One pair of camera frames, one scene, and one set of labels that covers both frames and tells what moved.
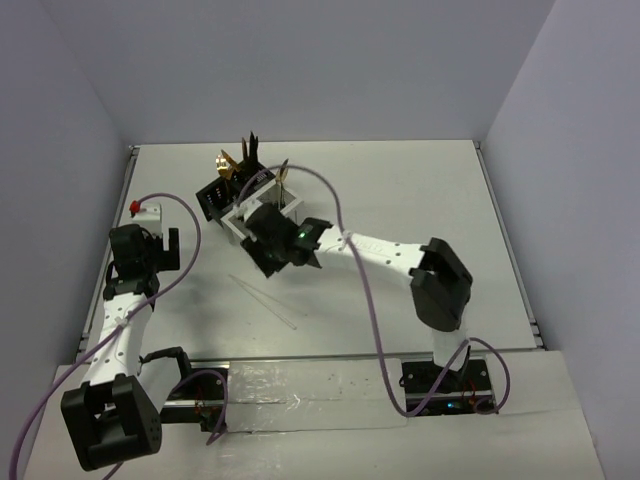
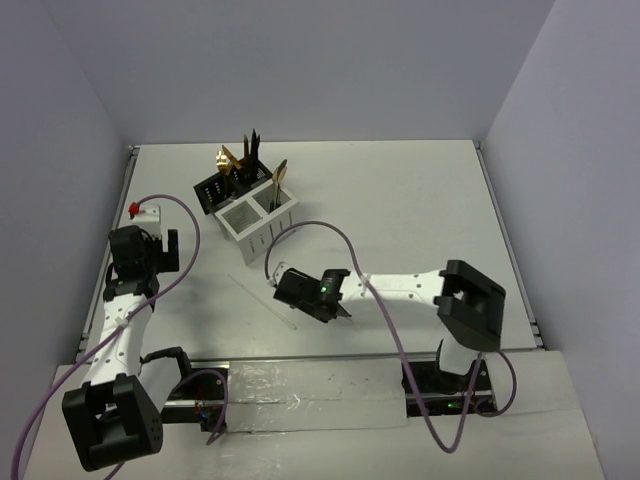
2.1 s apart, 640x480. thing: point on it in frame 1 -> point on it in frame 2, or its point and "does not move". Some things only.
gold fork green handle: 229,170 does not move
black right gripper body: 268,257 -> 310,311
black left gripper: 168,259 does not move
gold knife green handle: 246,159 does not move
